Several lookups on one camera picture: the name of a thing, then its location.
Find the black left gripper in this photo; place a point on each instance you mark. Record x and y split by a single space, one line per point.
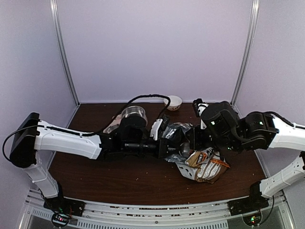
163 152

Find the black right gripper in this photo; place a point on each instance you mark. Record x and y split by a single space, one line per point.
196 143

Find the metal food scoop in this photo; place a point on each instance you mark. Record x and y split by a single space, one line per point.
185 150

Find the pet food bag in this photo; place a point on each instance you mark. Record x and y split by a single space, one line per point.
201 166

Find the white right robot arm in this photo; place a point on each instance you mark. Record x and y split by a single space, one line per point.
222 128

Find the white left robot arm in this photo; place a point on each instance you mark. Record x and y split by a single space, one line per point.
131 137

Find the pink double pet feeder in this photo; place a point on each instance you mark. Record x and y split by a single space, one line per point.
121 122

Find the white floral ceramic bowl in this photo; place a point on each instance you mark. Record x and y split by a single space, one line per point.
175 103

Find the rear steel feeder bowl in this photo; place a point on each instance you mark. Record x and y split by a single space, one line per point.
134 110

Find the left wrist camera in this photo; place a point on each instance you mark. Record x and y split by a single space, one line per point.
158 127

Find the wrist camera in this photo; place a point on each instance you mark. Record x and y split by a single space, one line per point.
158 127
199 106

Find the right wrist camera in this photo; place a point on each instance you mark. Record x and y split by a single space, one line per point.
199 106

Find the front aluminium rail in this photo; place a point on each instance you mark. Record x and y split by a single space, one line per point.
209 215

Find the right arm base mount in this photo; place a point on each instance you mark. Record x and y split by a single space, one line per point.
249 208

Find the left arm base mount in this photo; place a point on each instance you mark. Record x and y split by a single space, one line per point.
64 210

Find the right aluminium frame post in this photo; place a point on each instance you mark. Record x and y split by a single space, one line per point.
247 50

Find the aluminium frame post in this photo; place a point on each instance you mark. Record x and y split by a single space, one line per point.
63 55
247 50

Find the left aluminium frame post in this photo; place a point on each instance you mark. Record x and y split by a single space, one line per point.
63 55

